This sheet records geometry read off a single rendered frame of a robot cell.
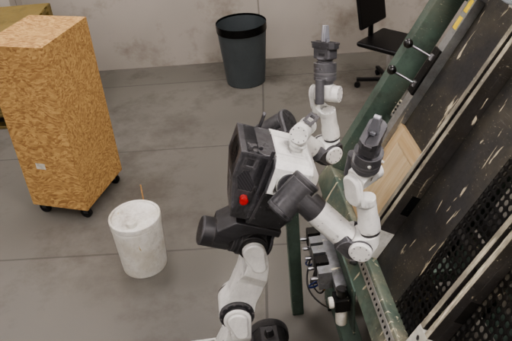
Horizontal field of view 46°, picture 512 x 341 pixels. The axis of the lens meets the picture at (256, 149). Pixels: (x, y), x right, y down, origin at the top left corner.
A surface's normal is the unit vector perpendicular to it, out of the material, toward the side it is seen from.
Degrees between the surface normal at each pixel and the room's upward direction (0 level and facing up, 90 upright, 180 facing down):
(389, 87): 90
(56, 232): 0
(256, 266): 90
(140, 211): 0
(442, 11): 90
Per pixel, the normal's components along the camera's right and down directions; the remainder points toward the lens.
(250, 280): -0.09, 0.81
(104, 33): 0.00, 0.53
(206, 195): -0.07, -0.84
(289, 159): 0.32, -0.83
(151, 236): 0.66, 0.39
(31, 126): -0.28, 0.53
